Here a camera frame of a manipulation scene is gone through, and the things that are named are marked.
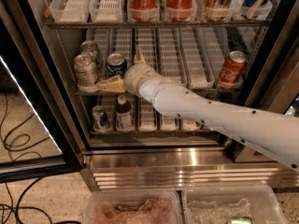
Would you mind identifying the bottom wire shelf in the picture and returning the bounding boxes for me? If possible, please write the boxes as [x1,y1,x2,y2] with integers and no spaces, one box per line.
[90,130,221,137]

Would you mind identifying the middle wire shelf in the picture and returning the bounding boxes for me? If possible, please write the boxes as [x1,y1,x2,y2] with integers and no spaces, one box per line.
[75,88,240,96]

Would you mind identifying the silver green soda can front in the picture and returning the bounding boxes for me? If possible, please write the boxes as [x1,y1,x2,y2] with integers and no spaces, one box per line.
[74,54,98,87]

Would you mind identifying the black fridge door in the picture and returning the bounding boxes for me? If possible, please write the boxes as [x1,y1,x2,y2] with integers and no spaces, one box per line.
[0,20,81,183]

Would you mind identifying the red coca-cola can middle shelf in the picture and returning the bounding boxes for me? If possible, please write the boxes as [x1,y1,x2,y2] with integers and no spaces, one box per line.
[219,50,247,84]

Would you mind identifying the clear bin with bubble wrap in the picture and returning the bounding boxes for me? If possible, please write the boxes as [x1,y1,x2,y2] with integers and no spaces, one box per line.
[181,183,288,224]

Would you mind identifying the blue can bottom shelf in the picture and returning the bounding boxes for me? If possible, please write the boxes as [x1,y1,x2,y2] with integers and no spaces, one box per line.
[92,105,110,132]

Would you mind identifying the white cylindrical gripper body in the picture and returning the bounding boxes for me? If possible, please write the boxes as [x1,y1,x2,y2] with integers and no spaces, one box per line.
[124,63,163,97]

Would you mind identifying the clear bin with pink wrap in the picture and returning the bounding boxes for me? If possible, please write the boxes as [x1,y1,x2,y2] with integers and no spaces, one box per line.
[82,189,182,224]

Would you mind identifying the top wire shelf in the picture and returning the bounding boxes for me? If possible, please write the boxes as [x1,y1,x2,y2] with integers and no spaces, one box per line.
[46,21,271,29]

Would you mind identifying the black floor cables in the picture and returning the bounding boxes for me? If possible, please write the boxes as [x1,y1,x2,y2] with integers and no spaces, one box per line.
[0,93,82,224]

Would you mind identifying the silver soda can rear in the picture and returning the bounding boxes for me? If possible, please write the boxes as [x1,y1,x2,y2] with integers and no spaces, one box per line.
[80,40,100,63]

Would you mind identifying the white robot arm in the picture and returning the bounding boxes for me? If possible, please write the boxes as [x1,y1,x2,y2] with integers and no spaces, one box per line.
[96,50,299,170]

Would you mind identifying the green can in bin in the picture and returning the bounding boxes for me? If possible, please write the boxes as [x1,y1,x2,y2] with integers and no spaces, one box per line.
[230,217,253,224]

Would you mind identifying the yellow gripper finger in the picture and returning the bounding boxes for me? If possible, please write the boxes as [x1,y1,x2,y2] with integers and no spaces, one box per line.
[134,48,146,64]
[96,75,126,92]

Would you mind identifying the blue pepsi can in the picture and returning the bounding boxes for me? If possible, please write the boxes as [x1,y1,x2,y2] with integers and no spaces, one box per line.
[106,52,127,77]

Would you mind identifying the steel fridge base grille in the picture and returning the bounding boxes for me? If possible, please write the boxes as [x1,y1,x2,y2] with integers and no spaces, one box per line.
[80,148,299,191]

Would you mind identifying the brown bottle white cap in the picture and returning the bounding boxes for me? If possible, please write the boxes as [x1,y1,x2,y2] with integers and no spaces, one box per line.
[115,95,134,132]

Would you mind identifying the wire shelf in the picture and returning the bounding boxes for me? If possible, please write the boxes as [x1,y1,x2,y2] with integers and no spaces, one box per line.
[90,130,221,137]
[75,88,240,96]
[46,21,271,29]

